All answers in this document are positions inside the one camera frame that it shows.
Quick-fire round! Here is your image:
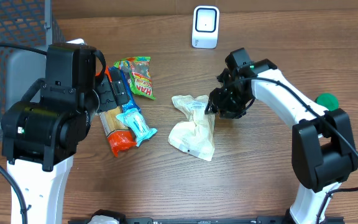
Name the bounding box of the white barcode scanner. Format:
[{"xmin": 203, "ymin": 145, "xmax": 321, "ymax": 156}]
[{"xmin": 191, "ymin": 6, "xmax": 220, "ymax": 49}]

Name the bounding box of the dark grey plastic basket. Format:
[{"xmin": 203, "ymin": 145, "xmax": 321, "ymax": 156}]
[{"xmin": 0, "ymin": 0, "xmax": 65, "ymax": 140}]

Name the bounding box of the blue Oreo cookie pack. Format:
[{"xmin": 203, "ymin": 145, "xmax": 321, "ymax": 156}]
[{"xmin": 119, "ymin": 70, "xmax": 141, "ymax": 112}]

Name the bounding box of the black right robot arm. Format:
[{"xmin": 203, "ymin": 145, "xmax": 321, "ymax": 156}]
[{"xmin": 204, "ymin": 48, "xmax": 358, "ymax": 223}]

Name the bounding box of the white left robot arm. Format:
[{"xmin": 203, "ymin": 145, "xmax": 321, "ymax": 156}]
[{"xmin": 1, "ymin": 42, "xmax": 129, "ymax": 223}]

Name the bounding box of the green snack packet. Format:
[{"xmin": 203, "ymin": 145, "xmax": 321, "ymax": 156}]
[{"xmin": 114, "ymin": 56, "xmax": 155, "ymax": 100}]

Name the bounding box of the green lid jar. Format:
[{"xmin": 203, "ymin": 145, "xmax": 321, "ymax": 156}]
[{"xmin": 314, "ymin": 93, "xmax": 339, "ymax": 111}]

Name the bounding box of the red snack packet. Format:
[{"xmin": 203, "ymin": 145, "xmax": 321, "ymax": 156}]
[{"xmin": 94, "ymin": 67, "xmax": 138, "ymax": 158}]

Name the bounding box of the beige paper bag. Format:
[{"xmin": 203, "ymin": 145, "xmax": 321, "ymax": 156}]
[{"xmin": 168, "ymin": 95, "xmax": 215, "ymax": 161}]

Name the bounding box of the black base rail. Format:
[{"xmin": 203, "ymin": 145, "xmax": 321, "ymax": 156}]
[{"xmin": 68, "ymin": 208, "xmax": 346, "ymax": 224}]

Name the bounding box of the teal snack packet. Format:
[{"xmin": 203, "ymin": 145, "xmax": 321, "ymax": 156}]
[{"xmin": 116, "ymin": 108, "xmax": 157, "ymax": 147}]

